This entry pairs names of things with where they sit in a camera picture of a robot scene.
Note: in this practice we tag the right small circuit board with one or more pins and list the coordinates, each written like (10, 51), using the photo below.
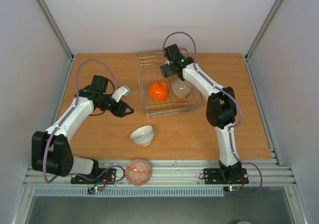
(232, 188)

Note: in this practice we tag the red patterned ceramic bowl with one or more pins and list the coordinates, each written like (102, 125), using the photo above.
(138, 172)

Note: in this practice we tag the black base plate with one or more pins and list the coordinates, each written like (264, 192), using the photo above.
(213, 176)
(97, 176)

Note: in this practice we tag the orange white ceramic bowl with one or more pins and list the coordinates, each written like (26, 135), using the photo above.
(159, 91)

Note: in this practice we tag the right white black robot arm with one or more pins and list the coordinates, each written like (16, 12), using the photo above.
(221, 107)

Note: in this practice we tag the plain white bottom bowl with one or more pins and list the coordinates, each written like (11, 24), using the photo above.
(143, 136)

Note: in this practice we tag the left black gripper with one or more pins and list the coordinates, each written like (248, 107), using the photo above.
(119, 112)

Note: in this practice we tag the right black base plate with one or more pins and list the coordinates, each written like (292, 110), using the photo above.
(213, 176)

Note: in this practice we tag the chrome wire dish rack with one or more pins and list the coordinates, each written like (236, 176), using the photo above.
(148, 64)

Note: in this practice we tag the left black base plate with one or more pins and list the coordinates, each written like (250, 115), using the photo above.
(97, 176)

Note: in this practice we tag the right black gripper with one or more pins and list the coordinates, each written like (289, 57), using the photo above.
(168, 70)

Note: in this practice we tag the small circuit board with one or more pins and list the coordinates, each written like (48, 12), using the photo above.
(96, 190)
(232, 188)

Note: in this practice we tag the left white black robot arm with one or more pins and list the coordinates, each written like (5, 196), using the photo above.
(50, 149)

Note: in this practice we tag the left small circuit board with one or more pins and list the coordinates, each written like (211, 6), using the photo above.
(96, 190)

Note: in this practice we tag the grey slotted cable duct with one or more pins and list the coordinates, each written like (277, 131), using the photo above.
(129, 192)

